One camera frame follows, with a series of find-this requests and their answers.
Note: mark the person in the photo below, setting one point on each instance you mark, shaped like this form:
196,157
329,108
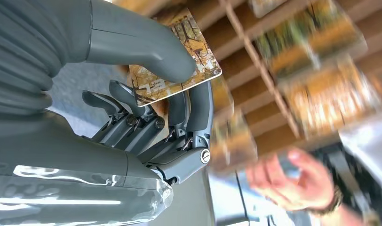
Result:
225,202

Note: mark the brown cardboard card holder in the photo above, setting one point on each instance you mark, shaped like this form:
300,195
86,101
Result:
228,37

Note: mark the grey open laptop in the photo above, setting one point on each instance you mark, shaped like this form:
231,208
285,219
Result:
365,140

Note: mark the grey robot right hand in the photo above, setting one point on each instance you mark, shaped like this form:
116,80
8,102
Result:
85,162

